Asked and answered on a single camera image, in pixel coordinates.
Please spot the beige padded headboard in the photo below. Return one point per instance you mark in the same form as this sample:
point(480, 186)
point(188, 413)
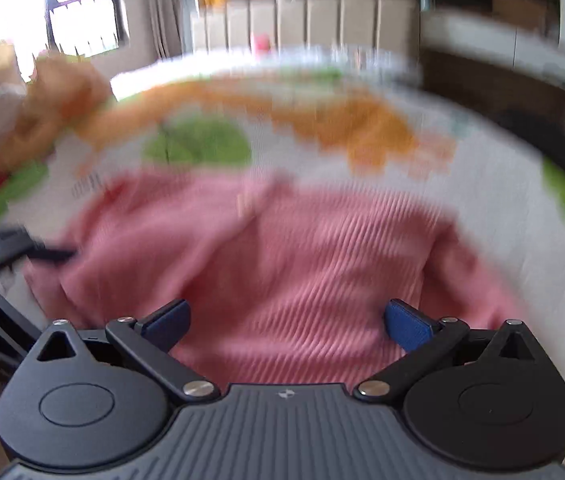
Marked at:
point(312, 17)

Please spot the pink ribbed romper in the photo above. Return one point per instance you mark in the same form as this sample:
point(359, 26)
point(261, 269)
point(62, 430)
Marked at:
point(287, 260)

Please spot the black office chair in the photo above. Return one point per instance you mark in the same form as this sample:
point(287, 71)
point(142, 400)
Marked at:
point(537, 135)

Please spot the pink cup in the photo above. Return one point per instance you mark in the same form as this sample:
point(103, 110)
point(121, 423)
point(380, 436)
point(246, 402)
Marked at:
point(261, 45)

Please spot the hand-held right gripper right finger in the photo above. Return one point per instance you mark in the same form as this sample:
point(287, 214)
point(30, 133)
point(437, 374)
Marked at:
point(410, 325)

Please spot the white desk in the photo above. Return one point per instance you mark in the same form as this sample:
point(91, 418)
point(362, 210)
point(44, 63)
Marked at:
point(477, 35)

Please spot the window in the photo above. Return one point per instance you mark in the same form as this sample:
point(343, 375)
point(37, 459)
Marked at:
point(77, 15)

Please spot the printed play mat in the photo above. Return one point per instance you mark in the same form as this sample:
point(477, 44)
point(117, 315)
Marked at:
point(512, 240)

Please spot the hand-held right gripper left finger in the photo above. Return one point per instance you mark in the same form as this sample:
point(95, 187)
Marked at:
point(165, 325)

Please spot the light curtain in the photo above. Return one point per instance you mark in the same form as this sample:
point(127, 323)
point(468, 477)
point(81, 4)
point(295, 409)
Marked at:
point(157, 5)

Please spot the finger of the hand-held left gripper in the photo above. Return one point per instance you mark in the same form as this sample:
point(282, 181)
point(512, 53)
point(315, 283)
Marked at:
point(10, 317)
point(37, 252)

